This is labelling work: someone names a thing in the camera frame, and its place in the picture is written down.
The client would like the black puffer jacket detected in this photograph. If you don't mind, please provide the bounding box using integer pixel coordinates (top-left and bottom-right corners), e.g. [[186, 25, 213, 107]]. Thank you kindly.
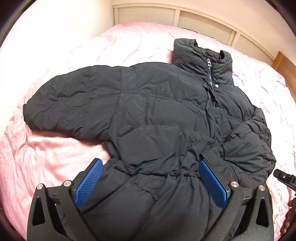
[[23, 39, 276, 240]]

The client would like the person's right hand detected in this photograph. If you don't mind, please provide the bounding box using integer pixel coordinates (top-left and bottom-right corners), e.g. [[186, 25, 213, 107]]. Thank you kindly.
[[280, 198, 296, 235]]

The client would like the pink bed sheet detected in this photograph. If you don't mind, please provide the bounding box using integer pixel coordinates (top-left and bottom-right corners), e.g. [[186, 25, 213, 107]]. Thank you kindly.
[[1, 23, 295, 238]]

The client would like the wooden bedside furniture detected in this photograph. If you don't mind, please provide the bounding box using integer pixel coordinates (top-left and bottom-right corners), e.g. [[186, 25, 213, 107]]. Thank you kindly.
[[272, 51, 296, 101]]

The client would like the white louvered headboard panel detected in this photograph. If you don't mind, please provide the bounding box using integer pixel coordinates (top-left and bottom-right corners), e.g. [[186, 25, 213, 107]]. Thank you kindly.
[[112, 3, 274, 66]]

